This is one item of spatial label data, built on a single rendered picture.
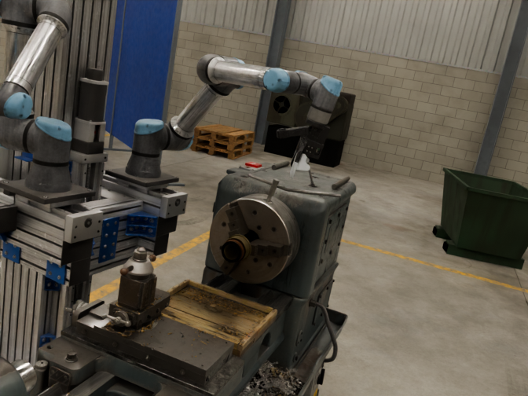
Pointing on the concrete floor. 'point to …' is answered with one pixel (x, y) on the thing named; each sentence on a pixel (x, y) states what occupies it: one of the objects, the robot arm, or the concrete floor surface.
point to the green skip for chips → (484, 218)
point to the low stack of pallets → (223, 140)
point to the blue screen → (141, 66)
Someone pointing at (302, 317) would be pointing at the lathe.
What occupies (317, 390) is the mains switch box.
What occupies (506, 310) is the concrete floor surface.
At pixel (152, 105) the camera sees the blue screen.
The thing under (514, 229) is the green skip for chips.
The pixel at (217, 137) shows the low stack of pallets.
